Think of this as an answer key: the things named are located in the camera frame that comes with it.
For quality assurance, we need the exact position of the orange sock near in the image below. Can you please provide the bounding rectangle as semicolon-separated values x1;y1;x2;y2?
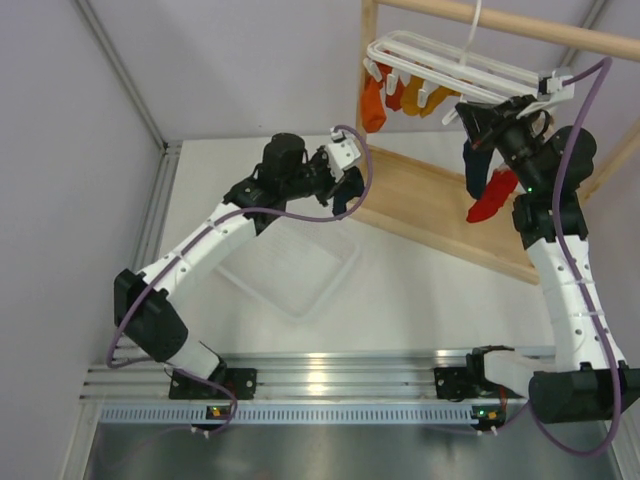
385;70;405;112

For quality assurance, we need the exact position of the red and beige sock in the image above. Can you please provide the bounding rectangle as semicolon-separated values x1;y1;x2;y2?
466;170;519;223

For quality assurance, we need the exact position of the aluminium rail beam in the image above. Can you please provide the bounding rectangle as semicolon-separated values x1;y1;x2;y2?
80;349;467;402

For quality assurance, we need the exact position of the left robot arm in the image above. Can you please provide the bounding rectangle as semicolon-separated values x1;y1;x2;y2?
113;125;373;397

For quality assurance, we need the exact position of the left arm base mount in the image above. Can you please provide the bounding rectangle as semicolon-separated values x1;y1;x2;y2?
164;364;258;401

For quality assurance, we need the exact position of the yellow sock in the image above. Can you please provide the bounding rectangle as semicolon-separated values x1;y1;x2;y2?
420;86;457;118
401;76;426;117

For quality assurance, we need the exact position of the orange sock far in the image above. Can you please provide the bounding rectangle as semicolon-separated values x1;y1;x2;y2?
360;62;387;133

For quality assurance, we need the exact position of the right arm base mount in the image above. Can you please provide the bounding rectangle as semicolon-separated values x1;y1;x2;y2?
433;345;504;402

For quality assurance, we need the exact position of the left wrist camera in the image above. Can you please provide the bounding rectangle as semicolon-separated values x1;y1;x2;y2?
325;128;361;181

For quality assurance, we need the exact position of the orange sock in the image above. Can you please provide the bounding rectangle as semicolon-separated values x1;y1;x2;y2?
360;62;387;133
385;70;405;112

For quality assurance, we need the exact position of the aluminium corner frame post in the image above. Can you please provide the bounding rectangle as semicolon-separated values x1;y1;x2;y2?
72;0;167;152

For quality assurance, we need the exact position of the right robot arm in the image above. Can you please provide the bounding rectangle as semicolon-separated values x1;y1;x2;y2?
456;96;639;424

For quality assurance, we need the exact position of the navy blue sock pair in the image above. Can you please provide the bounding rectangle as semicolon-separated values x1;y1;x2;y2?
462;141;493;200

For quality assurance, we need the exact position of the white plastic clip hanger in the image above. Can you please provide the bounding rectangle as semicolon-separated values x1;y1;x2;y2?
363;1;547;106

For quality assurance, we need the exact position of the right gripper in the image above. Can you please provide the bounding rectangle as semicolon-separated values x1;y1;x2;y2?
455;94;543;193

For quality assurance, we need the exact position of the grey slotted cable duct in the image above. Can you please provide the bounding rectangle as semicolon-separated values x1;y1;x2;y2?
100;403;505;425

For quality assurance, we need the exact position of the wooden drying rack frame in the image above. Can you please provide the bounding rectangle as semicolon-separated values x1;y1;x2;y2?
355;1;639;284

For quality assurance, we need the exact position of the clear plastic bin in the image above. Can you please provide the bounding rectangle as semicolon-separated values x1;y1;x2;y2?
218;218;360;322

